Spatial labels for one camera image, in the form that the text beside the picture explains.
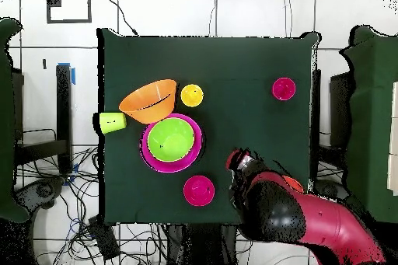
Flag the yellow cup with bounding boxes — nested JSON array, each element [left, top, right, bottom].
[[180, 83, 204, 108]]

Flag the red-pink cup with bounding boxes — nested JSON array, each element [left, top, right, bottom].
[[271, 77, 297, 102]]

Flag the dark green tablecloth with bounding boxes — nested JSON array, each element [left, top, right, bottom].
[[96, 27, 321, 226]]

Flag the large orange bowl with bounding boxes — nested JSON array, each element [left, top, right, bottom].
[[118, 78, 178, 125]]

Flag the black metal frame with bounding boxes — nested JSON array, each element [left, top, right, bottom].
[[311, 68, 354, 182], [12, 62, 74, 176]]

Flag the lime green cup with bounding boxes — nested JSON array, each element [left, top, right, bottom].
[[98, 111, 127, 135]]

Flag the large pink bowl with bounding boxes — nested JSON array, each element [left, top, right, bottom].
[[139, 113, 204, 174]]

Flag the black chair base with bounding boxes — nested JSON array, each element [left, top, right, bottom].
[[13, 176, 66, 216], [313, 179, 349, 200]]

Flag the blue tape strip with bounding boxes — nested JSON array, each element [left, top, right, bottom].
[[58, 61, 76, 85]]

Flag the red-orange bowl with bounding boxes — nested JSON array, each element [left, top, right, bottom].
[[281, 175, 305, 194]]

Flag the tangle of cables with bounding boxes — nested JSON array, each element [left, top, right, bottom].
[[13, 127, 169, 265]]

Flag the thin grey cable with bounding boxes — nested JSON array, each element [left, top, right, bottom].
[[283, 0, 293, 38]]

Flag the lime green bowl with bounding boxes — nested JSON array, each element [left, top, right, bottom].
[[146, 117, 196, 162]]

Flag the green cloth side table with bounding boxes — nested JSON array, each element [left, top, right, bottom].
[[340, 25, 398, 224], [0, 17, 30, 224]]

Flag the black floor box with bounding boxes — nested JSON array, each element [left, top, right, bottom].
[[87, 214, 121, 261]]

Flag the black cable with plug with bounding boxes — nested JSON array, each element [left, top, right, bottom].
[[103, 0, 139, 37]]

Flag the small red-pink bowl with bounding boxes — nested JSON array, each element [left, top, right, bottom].
[[183, 175, 216, 207]]

